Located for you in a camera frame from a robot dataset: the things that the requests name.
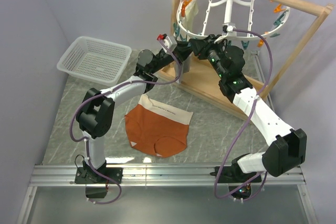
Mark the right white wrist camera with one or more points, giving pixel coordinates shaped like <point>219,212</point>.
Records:
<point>228,29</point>

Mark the grey underwear with white waistband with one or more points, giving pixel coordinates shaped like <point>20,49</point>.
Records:
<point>185,68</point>

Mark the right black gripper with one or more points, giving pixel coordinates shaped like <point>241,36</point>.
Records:
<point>201,47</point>

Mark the wooden clothes rack with tray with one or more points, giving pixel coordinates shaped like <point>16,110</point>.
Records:
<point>207,81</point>

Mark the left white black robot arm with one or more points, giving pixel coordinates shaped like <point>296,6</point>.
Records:
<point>94,115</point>

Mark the aluminium mounting rail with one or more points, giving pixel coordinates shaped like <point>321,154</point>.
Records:
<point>145,174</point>

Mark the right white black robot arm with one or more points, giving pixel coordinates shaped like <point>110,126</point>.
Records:
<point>286,146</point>

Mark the white oval clip hanger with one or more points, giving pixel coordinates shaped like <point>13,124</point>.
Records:
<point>184,34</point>

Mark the pale yellow hanging underwear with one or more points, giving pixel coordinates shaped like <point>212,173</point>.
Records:
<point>191,11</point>

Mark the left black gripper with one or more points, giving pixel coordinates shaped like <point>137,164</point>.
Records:
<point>184,50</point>

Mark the white plastic perforated basket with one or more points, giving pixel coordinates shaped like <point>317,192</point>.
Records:
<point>95,60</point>

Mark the orange underwear with beige waistband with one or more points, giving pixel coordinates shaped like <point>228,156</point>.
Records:
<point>156,128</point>

